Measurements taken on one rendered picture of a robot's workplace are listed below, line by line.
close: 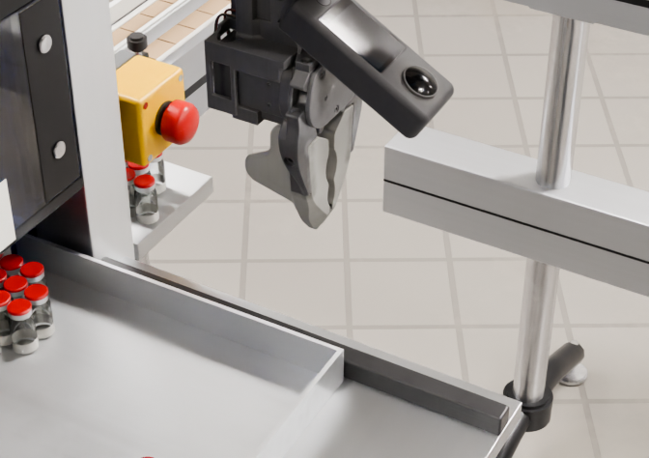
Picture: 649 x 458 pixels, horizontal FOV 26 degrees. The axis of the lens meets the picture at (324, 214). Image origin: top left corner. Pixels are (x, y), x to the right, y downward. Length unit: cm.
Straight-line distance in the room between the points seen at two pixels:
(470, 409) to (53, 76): 43
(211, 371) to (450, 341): 140
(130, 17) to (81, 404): 57
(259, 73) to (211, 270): 182
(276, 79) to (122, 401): 37
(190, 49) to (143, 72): 24
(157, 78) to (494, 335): 140
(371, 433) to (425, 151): 97
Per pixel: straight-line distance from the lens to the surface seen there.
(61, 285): 130
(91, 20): 118
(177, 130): 128
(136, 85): 129
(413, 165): 206
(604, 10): 179
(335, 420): 115
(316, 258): 274
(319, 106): 92
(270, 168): 97
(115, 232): 130
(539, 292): 211
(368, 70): 88
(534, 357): 219
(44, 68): 115
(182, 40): 156
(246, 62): 92
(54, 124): 118
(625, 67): 343
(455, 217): 208
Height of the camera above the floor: 168
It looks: 36 degrees down
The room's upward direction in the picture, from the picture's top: straight up
